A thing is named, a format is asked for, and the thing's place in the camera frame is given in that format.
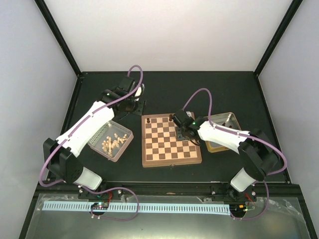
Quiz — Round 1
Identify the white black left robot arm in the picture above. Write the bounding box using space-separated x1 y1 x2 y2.
39 75 145 199

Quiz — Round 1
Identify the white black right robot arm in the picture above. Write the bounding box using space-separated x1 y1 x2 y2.
169 110 280 201

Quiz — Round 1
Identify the wooden chess board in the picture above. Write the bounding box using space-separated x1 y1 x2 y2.
142 114 202 168

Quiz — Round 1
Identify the light wooden chess pieces pile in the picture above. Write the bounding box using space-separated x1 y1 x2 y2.
102 133 128 157

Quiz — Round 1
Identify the right circuit board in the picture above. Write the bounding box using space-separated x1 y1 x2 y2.
229 204 256 213

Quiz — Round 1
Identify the circuit board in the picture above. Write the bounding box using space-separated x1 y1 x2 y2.
229 204 256 213
91 202 109 210

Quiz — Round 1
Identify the left circuit board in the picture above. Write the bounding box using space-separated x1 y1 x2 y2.
91 202 109 210

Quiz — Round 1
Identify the pink metal tin tray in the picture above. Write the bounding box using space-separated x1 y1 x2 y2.
87 120 134 162

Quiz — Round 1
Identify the gold metal tin tray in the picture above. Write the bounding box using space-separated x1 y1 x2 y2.
198 112 245 154

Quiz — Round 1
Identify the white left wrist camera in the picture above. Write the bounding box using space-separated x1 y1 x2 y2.
134 84 145 98

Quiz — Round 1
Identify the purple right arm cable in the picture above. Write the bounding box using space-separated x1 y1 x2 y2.
183 88 288 221

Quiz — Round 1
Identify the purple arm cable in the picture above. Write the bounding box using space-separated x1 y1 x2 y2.
39 65 145 187
183 88 288 221

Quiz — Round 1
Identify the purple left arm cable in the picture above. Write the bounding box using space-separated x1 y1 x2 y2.
39 65 145 187

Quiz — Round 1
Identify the light blue cable duct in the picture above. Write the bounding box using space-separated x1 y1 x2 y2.
42 201 231 216

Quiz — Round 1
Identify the black mounting rail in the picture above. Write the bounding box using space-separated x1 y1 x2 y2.
37 181 302 200

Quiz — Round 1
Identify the black frame post left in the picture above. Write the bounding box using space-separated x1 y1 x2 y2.
34 0 81 76

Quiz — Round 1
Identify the black frame post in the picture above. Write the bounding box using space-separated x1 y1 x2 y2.
254 0 303 77
34 0 81 76

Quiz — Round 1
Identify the black frame post right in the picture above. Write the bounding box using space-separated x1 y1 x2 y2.
254 0 303 77

